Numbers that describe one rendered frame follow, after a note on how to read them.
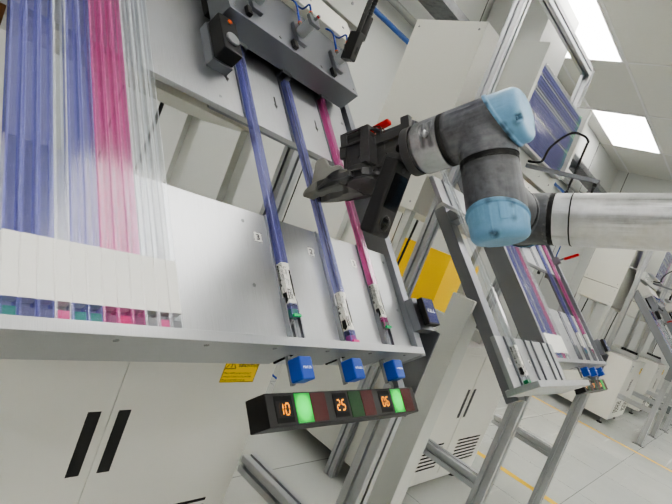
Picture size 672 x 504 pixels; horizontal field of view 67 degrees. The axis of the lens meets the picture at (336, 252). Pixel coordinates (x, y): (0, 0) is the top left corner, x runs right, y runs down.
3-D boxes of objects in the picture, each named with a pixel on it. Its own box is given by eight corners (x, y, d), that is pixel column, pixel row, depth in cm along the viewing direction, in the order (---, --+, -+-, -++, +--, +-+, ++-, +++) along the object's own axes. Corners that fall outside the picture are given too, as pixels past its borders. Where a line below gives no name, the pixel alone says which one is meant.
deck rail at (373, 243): (397, 366, 92) (426, 355, 89) (391, 366, 91) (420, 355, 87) (314, 74, 121) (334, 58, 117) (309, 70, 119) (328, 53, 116)
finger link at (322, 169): (304, 169, 85) (349, 154, 80) (305, 202, 84) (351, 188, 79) (292, 163, 83) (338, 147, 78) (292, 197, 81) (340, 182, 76)
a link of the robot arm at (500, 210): (545, 245, 68) (532, 167, 70) (526, 230, 58) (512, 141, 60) (486, 255, 72) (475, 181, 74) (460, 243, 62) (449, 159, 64)
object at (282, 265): (294, 320, 68) (302, 316, 67) (286, 319, 66) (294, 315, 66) (237, 45, 88) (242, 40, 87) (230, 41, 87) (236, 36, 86)
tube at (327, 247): (352, 345, 74) (358, 342, 74) (346, 345, 73) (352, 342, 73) (285, 86, 95) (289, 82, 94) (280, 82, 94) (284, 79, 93)
